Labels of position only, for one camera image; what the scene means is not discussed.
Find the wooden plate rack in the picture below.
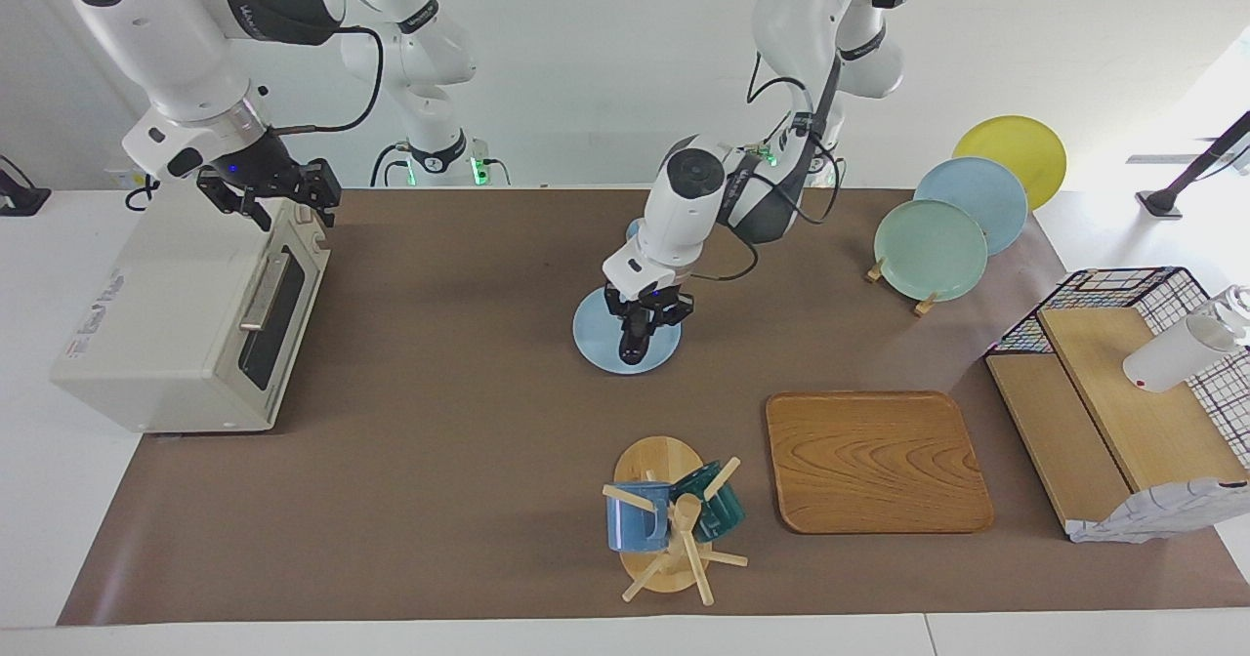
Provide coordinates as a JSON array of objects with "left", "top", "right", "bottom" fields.
[{"left": 865, "top": 258, "right": 938, "bottom": 317}]

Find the dark green mug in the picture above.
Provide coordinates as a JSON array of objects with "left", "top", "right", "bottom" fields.
[{"left": 672, "top": 462, "right": 747, "bottom": 543}]

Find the wooden serving tray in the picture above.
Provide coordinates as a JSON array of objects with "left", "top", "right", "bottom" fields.
[{"left": 765, "top": 391, "right": 995, "bottom": 536}]

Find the wooden shelf box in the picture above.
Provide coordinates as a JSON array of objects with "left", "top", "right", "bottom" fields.
[{"left": 984, "top": 307, "right": 1250, "bottom": 540}]

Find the white grey patterned cloth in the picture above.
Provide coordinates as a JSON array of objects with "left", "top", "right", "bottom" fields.
[{"left": 1066, "top": 478, "right": 1250, "bottom": 545}]

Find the mint green plate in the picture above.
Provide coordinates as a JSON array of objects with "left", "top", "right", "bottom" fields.
[{"left": 873, "top": 199, "right": 989, "bottom": 304}]

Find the black stand leg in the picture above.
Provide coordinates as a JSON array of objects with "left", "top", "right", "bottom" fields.
[{"left": 1136, "top": 109, "right": 1250, "bottom": 220}]

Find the brown table mat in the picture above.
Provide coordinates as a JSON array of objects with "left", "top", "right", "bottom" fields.
[{"left": 57, "top": 185, "right": 1250, "bottom": 628}]

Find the black wire basket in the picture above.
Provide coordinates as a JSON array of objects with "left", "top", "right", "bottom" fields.
[{"left": 984, "top": 266, "right": 1250, "bottom": 472}]

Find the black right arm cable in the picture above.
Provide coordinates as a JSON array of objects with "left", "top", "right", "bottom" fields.
[{"left": 269, "top": 23, "right": 385, "bottom": 136}]

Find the pale blue racked plate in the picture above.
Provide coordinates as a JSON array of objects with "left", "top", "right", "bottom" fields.
[{"left": 914, "top": 156, "right": 1029, "bottom": 257}]

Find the black base cable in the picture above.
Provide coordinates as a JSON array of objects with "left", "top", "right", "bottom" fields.
[{"left": 369, "top": 142, "right": 413, "bottom": 188}]

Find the wooden mug tree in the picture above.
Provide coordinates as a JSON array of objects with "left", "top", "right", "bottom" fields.
[{"left": 602, "top": 435, "right": 749, "bottom": 606}]

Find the light blue round plate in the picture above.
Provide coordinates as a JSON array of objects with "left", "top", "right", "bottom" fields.
[{"left": 572, "top": 285, "right": 683, "bottom": 376}]

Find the yellow plate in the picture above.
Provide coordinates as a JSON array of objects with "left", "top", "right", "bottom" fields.
[{"left": 952, "top": 115, "right": 1068, "bottom": 212}]

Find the blue mug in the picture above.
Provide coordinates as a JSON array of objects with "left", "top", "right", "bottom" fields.
[{"left": 606, "top": 481, "right": 673, "bottom": 553}]

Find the white cup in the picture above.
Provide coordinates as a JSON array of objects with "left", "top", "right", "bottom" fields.
[{"left": 1123, "top": 285, "right": 1250, "bottom": 393}]

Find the black clamp device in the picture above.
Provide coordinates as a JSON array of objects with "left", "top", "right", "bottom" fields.
[{"left": 0, "top": 155, "right": 52, "bottom": 218}]

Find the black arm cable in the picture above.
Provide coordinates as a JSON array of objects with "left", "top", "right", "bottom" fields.
[
  {"left": 269, "top": 23, "right": 385, "bottom": 136},
  {"left": 695, "top": 51, "right": 847, "bottom": 282}
]

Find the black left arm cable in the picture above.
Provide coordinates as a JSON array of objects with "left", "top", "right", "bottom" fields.
[{"left": 695, "top": 51, "right": 847, "bottom": 282}]

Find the beige toaster oven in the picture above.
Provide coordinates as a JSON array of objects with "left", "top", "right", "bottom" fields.
[{"left": 49, "top": 180, "right": 331, "bottom": 434}]

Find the glass oven door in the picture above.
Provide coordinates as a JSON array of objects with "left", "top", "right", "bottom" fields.
[{"left": 237, "top": 202, "right": 331, "bottom": 415}]

